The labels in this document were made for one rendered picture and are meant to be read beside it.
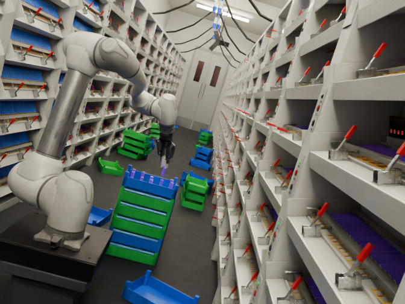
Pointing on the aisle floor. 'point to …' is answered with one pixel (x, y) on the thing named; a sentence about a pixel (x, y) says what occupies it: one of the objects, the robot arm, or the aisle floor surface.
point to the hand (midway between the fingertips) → (164, 162)
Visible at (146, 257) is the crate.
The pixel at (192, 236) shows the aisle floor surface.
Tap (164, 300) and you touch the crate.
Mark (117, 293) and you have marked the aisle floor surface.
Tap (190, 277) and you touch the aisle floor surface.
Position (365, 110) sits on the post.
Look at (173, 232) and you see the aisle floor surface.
